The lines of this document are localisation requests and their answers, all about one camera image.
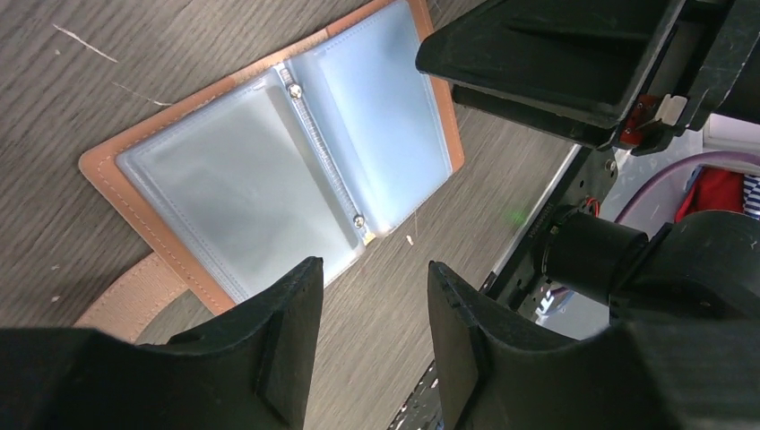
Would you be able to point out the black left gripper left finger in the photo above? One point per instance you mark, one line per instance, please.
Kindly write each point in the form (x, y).
(249, 368)

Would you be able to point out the tan leather card holder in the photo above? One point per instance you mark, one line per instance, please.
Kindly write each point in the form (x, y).
(316, 149)

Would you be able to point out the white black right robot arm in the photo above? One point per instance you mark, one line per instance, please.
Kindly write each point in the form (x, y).
(704, 265)

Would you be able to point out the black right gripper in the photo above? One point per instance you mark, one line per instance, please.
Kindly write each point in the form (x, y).
(575, 69)

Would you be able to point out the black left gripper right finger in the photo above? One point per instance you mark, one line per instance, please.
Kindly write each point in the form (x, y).
(497, 370)

